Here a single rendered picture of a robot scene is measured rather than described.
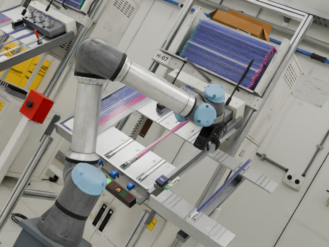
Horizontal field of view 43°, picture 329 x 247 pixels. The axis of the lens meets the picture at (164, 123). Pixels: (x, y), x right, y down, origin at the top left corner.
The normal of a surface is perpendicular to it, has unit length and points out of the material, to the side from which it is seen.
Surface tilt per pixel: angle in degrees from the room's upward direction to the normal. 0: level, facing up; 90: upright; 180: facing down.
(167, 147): 90
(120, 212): 90
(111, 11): 90
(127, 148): 48
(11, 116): 90
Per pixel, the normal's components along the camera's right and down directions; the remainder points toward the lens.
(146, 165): 0.00, -0.76
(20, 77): 0.73, 0.44
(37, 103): -0.46, -0.25
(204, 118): 0.25, 0.18
